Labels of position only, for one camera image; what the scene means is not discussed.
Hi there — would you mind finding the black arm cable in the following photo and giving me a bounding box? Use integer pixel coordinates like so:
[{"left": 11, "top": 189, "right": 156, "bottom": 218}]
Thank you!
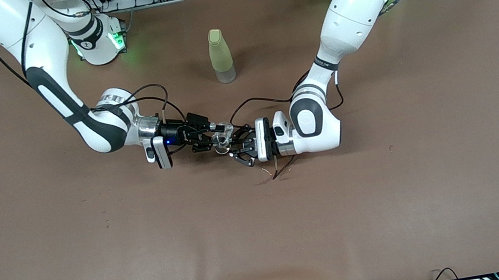
[
  {"left": 0, "top": 0, "right": 192, "bottom": 183},
  {"left": 223, "top": 64, "right": 356, "bottom": 186}
]

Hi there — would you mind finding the brown table cover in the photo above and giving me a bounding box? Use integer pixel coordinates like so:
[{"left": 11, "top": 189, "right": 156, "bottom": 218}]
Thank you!
[{"left": 0, "top": 0, "right": 499, "bottom": 280}]

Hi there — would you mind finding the green bottle with clear base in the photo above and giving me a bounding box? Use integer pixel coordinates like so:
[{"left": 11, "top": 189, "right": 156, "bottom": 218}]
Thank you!
[{"left": 205, "top": 26, "right": 238, "bottom": 86}]

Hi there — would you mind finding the clear glass measuring beaker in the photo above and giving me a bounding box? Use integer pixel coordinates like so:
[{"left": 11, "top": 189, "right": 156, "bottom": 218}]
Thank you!
[{"left": 208, "top": 120, "right": 237, "bottom": 149}]

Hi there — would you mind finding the brown liquid puddle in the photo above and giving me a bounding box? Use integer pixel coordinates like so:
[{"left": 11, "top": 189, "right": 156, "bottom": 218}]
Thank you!
[{"left": 260, "top": 156, "right": 294, "bottom": 179}]

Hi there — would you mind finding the black cable loop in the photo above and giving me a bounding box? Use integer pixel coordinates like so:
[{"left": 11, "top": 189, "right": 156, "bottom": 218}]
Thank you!
[{"left": 431, "top": 266, "right": 461, "bottom": 280}]

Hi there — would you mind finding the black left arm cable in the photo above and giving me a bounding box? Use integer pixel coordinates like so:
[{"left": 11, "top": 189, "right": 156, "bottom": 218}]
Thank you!
[{"left": 223, "top": 64, "right": 356, "bottom": 186}]

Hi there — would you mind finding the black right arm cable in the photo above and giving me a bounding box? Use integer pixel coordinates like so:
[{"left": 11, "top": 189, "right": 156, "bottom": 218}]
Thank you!
[{"left": 0, "top": 0, "right": 192, "bottom": 183}]

